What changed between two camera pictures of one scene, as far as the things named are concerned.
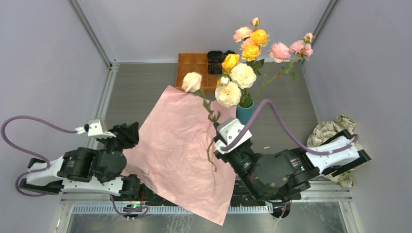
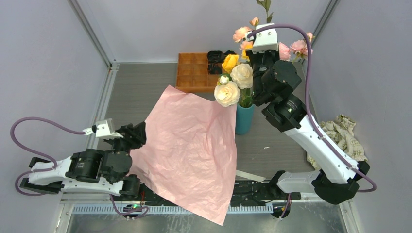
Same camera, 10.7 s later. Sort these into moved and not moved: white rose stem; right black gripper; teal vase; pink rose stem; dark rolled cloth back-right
Moved: white rose stem; right black gripper
Not moved: pink rose stem; teal vase; dark rolled cloth back-right
